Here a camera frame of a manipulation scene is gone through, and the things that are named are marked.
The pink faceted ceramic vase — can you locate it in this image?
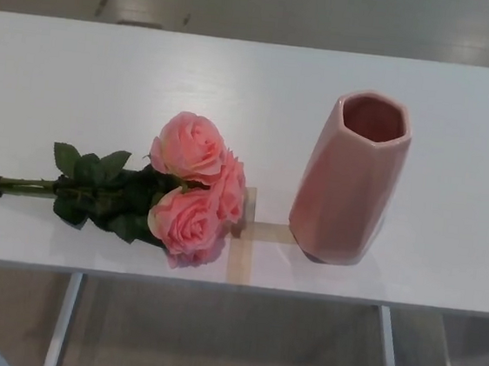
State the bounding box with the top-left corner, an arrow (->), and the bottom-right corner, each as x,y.
284,83 -> 418,271

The pink rose bouquet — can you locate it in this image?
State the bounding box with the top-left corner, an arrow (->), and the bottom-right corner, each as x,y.
0,92 -> 255,276

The thin white table leg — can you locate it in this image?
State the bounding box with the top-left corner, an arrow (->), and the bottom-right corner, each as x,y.
436,314 -> 464,366

